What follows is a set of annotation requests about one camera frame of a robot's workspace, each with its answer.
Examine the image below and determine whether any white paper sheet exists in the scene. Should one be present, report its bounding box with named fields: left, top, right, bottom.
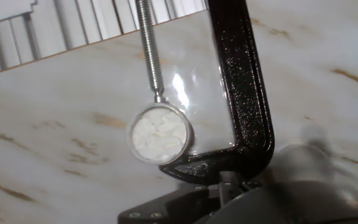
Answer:
left=0, top=0, right=39, bottom=28

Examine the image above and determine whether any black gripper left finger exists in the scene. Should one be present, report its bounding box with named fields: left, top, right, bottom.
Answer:
left=117, top=170, right=236, bottom=224

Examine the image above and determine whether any black C-clamp with steel screw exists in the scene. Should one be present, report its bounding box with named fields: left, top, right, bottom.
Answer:
left=135, top=0, right=275, bottom=186

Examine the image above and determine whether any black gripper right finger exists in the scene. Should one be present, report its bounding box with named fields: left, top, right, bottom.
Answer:
left=232, top=170, right=265, bottom=197

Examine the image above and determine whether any marble pattern board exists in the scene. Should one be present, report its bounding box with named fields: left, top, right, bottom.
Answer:
left=0, top=0, right=358, bottom=224

